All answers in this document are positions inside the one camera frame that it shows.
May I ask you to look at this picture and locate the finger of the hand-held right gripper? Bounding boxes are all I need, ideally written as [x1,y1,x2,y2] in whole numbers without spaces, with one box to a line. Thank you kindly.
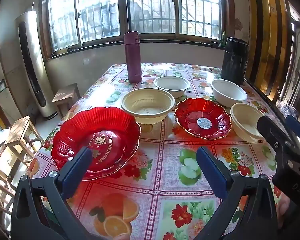
[286,114,300,145]
[256,116,300,166]

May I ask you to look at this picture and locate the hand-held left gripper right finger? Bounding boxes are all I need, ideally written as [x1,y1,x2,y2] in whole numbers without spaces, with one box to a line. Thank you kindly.
[195,146,278,240]

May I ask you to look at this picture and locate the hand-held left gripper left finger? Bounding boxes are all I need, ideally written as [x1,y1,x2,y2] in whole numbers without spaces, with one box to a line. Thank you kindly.
[10,146,95,240]

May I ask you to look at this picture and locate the cream plastic bowl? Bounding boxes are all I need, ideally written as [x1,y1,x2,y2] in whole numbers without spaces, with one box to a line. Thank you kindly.
[120,88,176,125]
[230,103,265,143]

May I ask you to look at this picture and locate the large red plate gold print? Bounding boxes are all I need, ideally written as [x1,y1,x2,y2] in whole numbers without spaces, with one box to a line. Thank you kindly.
[51,107,142,181]

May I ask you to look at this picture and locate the white paper bowl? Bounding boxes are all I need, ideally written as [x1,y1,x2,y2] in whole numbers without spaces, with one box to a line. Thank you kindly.
[153,75,191,98]
[210,79,248,108]

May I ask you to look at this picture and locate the small red plate with sticker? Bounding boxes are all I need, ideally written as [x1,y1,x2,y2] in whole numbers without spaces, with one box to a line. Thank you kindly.
[174,98,232,140]

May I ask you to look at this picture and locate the person's right hand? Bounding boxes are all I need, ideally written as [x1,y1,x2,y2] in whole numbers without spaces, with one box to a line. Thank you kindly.
[276,194,291,228]

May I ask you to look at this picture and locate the clear plastic bag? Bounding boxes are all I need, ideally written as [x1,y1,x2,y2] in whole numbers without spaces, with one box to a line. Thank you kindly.
[276,99,299,120]

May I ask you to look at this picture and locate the fruit and flower tablecloth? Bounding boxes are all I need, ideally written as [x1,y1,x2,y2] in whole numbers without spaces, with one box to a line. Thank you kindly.
[25,63,298,240]

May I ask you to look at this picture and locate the tall wooden stool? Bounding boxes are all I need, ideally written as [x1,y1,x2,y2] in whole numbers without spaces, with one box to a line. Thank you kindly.
[4,116,44,165]

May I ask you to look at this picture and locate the black cylindrical container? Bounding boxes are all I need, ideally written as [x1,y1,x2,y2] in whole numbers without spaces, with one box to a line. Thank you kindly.
[220,37,249,86]

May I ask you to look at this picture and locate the small wooden stool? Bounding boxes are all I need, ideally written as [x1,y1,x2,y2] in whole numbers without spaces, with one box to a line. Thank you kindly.
[52,83,81,118]

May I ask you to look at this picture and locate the golden wooden door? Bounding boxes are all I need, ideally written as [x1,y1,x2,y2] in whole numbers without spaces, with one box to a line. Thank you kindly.
[247,0,290,100]

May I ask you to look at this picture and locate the tower air conditioner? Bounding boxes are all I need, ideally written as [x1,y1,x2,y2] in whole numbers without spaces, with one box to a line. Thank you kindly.
[14,10,58,120]

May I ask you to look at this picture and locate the purple thermos bottle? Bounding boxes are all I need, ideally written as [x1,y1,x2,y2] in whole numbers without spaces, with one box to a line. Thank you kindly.
[124,31,142,83]

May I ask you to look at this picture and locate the barred window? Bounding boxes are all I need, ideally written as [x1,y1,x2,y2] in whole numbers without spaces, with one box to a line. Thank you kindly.
[41,0,228,58]

